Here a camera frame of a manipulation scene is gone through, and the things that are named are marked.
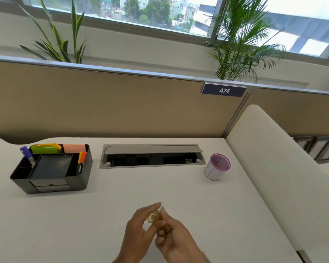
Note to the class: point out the person's left hand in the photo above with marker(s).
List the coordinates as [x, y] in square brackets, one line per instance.
[134, 235]

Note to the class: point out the person's right hand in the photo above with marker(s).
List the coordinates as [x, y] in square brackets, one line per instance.
[178, 241]

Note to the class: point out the person's left fingers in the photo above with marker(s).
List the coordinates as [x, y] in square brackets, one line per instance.
[148, 209]

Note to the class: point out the person's right fingers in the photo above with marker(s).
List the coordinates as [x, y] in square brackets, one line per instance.
[164, 227]

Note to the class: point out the small yellowish tape roll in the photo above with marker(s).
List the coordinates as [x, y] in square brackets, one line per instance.
[154, 216]

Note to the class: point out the person's left forearm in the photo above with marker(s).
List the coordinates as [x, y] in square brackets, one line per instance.
[126, 257]

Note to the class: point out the person's right forearm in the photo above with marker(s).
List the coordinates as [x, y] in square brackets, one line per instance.
[193, 257]

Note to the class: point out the purple mesh pen cup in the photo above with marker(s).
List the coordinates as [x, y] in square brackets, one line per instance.
[216, 168]

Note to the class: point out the orange-capped black marker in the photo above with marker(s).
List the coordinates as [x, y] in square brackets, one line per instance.
[83, 158]

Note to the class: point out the yellow-capped black marker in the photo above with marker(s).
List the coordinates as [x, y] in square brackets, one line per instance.
[79, 162]

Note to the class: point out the pink sticky note pad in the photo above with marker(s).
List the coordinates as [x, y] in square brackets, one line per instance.
[74, 148]

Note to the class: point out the black desk organizer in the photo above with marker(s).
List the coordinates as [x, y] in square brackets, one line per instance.
[52, 169]

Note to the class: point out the wide beige partition panel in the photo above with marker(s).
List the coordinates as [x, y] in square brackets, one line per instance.
[112, 104]

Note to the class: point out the orange sticky note flags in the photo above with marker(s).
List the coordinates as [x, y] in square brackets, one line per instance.
[50, 145]

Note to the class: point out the green sticky note pad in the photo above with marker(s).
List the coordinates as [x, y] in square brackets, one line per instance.
[45, 149]

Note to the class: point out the white side divider panel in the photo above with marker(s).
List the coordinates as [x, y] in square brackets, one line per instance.
[279, 172]

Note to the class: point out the blue marker pen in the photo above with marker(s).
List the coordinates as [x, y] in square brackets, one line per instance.
[28, 156]

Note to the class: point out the dark blue desk number sign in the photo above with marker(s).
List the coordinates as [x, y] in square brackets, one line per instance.
[223, 90]

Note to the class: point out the grey metal hanging trays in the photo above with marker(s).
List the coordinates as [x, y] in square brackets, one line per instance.
[318, 147]

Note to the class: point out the narrow beige partition panel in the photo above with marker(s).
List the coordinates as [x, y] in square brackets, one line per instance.
[298, 112]

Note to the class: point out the snake plant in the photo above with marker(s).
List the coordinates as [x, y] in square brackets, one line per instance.
[63, 43]

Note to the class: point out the palm plant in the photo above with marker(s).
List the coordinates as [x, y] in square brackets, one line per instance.
[241, 43]

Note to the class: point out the window frame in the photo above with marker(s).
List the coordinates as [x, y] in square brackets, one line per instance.
[164, 28]

